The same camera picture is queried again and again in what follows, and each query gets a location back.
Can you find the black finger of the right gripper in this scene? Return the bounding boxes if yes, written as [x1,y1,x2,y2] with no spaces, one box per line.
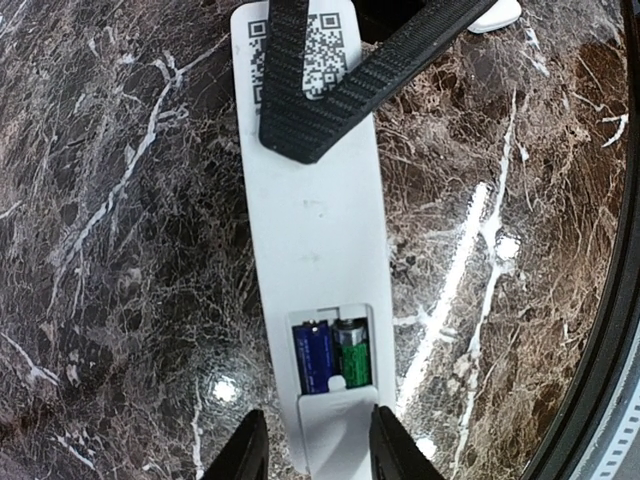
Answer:
[319,0,493,118]
[259,1,350,165]

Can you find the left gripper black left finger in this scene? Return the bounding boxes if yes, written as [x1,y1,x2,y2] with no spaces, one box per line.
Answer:
[202,409,269,480]

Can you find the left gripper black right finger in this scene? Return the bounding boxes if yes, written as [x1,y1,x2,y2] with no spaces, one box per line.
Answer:
[370,405,444,480]

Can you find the white air conditioner remote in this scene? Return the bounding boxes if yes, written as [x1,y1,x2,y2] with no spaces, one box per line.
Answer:
[231,1,395,473]

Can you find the white battery cover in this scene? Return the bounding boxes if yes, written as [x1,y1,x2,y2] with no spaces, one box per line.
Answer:
[296,385,378,479]

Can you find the blue battery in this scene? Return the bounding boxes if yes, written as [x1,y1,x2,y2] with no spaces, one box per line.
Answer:
[292,321,335,395]

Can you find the white slotted cable duct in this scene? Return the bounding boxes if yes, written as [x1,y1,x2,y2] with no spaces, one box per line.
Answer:
[593,390,639,479]

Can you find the green battery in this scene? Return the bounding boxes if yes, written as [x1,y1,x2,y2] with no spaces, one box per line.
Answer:
[333,319,371,389]

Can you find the black front rail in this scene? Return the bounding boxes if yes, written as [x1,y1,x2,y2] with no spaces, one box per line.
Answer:
[522,1,639,479]

